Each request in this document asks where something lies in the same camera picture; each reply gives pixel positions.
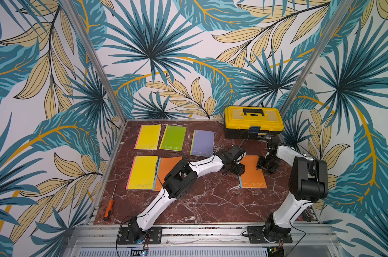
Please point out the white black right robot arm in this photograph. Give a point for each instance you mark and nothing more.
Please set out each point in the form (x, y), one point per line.
(308, 183)

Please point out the yellow black toolbox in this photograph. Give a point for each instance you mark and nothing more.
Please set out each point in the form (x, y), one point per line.
(252, 123)

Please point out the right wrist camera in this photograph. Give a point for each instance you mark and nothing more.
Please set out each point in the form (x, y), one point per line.
(273, 143)

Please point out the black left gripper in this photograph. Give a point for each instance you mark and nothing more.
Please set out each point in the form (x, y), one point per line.
(240, 170)

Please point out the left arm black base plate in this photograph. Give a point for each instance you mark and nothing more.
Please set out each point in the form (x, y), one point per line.
(154, 234)

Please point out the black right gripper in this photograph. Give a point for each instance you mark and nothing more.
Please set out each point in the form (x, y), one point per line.
(265, 162)

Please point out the black utility knife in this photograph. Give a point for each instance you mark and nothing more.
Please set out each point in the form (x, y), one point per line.
(306, 215)

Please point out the orange cover notebook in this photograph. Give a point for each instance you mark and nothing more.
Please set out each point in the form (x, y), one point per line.
(165, 165)

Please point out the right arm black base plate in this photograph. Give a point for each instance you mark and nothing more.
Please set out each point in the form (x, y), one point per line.
(255, 234)

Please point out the orange handled screwdriver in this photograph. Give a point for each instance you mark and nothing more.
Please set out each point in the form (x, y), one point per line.
(109, 208)

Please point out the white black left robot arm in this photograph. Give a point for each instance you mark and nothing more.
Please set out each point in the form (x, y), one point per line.
(178, 183)

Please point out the yellow notebook pink spine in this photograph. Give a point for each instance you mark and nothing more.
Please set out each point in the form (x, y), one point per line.
(148, 137)

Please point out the green cover notebook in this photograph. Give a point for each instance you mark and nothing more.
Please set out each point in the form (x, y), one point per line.
(173, 138)

